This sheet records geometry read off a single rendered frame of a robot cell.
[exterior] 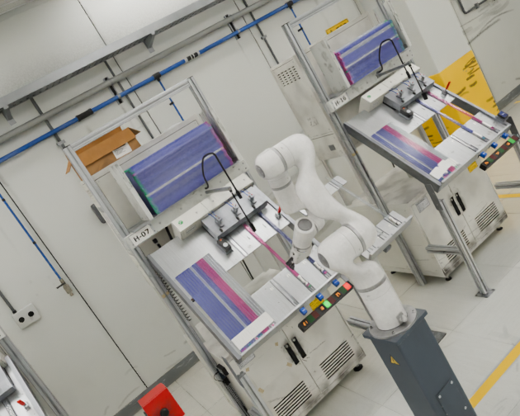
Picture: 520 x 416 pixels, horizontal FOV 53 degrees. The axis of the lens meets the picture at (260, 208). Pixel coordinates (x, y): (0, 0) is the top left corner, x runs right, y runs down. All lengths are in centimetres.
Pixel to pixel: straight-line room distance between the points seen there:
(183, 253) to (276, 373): 80
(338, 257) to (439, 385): 64
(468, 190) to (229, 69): 222
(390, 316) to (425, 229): 147
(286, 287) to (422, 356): 78
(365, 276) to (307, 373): 118
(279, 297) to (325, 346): 58
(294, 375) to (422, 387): 100
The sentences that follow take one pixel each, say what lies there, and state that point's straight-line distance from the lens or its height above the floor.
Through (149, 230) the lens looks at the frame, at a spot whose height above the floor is 134.
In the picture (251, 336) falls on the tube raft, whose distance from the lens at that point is 241.
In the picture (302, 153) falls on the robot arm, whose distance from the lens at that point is 187.
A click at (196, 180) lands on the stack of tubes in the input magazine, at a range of 272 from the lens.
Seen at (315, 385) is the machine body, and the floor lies 15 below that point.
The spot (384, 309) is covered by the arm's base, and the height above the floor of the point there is 80.
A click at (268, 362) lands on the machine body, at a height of 44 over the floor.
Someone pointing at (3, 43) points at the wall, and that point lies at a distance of 427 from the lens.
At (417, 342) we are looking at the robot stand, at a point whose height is 63.
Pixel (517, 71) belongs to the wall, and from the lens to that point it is 697.
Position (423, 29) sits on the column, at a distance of 523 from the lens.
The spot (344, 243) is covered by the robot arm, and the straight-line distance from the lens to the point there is 182.
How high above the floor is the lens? 173
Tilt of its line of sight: 13 degrees down
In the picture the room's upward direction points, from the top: 31 degrees counter-clockwise
